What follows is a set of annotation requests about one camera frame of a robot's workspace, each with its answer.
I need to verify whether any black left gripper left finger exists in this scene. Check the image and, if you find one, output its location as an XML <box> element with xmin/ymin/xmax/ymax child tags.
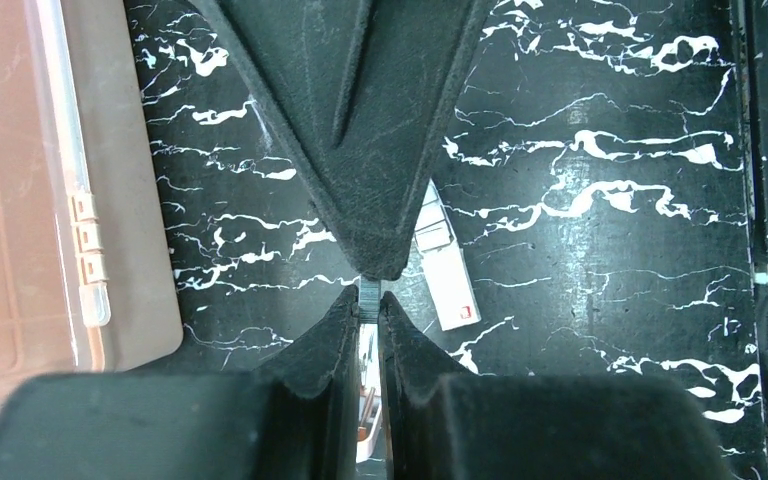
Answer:
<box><xmin>0</xmin><ymin>286</ymin><xmax>359</xmax><ymax>479</ymax></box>

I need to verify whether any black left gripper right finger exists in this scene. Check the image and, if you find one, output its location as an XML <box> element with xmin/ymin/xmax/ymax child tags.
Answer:
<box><xmin>378</xmin><ymin>293</ymin><xmax>731</xmax><ymax>479</ymax></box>

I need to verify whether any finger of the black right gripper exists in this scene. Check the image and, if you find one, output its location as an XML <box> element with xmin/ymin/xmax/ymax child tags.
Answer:
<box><xmin>196</xmin><ymin>1</ymin><xmax>491</xmax><ymax>281</ymax></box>

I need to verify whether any pink white small stapler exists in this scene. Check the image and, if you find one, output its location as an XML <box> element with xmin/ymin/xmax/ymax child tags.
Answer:
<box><xmin>356</xmin><ymin>324</ymin><xmax>383</xmax><ymax>463</ymax></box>

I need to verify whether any white staples box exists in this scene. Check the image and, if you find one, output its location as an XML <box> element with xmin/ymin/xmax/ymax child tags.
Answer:
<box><xmin>414</xmin><ymin>181</ymin><xmax>481</xmax><ymax>331</ymax></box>

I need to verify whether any small grey staple strip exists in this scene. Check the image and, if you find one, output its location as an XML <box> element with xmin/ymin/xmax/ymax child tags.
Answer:
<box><xmin>358</xmin><ymin>277</ymin><xmax>382</xmax><ymax>325</ymax></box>

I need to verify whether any pink plastic storage box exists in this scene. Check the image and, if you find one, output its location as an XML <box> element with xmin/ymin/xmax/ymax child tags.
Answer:
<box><xmin>0</xmin><ymin>1</ymin><xmax>183</xmax><ymax>406</ymax></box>

